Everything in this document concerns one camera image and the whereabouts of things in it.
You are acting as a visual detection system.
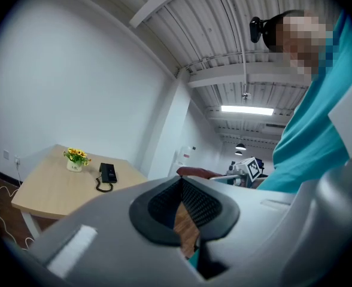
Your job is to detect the white ceiling pipe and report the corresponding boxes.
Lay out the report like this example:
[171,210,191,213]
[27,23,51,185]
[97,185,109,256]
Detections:
[217,0,251,101]

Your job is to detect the person's teal shirt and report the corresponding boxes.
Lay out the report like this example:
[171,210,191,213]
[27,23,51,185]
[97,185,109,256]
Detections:
[187,10,352,270]

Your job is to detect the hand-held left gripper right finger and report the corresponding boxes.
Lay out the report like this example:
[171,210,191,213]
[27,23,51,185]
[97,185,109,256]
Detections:
[181,159,352,287]

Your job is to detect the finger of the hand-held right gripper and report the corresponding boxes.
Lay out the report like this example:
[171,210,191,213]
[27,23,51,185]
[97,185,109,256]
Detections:
[208,174,242,181]

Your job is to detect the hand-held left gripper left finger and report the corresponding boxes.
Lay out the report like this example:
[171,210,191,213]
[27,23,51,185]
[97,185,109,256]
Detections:
[28,176,205,287]

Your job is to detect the black head camera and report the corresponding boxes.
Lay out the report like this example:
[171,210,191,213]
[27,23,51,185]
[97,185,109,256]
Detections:
[249,16,269,44]

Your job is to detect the black desk telephone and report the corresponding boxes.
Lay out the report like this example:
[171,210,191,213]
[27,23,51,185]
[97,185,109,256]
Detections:
[99,162,118,184]

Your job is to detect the white table leg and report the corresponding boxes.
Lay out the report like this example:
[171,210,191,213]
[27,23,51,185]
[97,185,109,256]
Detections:
[20,210,43,240]

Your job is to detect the long ceiling light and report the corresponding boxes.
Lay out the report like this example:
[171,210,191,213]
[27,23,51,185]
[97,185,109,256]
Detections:
[220,105,275,116]

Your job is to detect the person's head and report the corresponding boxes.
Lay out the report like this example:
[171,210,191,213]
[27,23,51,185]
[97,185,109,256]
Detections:
[265,9,329,76]

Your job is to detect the sunflowers in white pot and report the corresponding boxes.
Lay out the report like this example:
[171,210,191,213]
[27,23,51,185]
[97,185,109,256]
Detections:
[63,147,92,173]

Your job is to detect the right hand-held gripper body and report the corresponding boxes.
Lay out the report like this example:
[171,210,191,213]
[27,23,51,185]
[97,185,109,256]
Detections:
[227,157,268,188]

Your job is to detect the white floor cable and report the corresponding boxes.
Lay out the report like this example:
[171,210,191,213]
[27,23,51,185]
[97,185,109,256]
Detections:
[0,160,35,251]

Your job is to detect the black telephone handset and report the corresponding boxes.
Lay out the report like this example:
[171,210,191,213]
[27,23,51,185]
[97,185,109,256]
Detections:
[99,162,110,184]

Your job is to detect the brown cloth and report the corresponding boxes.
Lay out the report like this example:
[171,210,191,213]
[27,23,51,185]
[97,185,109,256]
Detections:
[176,166,224,181]

